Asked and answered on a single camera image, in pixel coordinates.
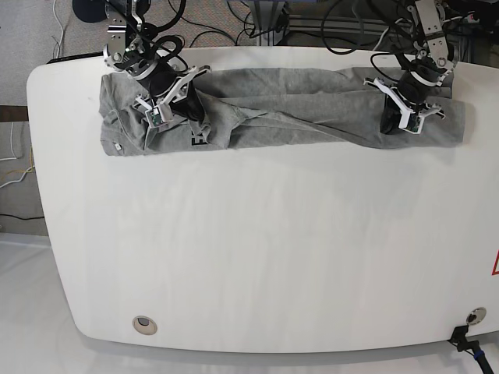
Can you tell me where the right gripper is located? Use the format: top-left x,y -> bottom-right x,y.
132,62 -> 211,128

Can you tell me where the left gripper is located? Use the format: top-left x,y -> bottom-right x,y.
363,72 -> 445,135

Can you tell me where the grey t-shirt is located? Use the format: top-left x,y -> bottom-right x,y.
99,67 -> 465,157

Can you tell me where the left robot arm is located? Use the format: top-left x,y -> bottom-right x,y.
364,1 -> 457,135

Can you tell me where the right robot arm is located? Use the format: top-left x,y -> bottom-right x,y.
103,1 -> 211,129

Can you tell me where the dark blue round base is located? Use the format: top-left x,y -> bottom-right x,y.
72,0 -> 108,23

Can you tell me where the red warning triangle sticker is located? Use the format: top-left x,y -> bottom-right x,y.
491,252 -> 499,276

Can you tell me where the silver table grommet right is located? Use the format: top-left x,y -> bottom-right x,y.
466,307 -> 487,326

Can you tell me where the silver table grommet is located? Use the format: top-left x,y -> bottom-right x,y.
133,316 -> 157,336
466,307 -> 487,326

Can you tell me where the silver table grommet left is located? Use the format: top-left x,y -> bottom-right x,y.
133,316 -> 157,336

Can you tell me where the aluminium frame stand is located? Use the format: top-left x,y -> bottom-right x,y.
247,1 -> 288,47

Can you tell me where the white cable on floor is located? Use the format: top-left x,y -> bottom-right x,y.
51,0 -> 65,58

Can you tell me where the black clamp with cable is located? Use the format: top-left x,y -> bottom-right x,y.
448,325 -> 494,374

